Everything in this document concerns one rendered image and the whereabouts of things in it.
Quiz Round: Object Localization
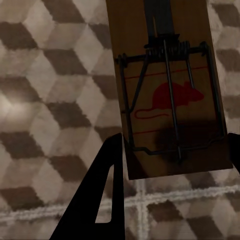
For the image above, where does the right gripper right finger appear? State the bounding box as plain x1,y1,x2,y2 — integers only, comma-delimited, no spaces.
228,133,240,173

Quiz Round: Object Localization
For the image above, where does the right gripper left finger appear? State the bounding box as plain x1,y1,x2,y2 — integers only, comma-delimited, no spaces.
49,133,125,240

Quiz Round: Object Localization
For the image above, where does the mousetrap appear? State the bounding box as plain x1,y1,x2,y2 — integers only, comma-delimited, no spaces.
106,0,233,180

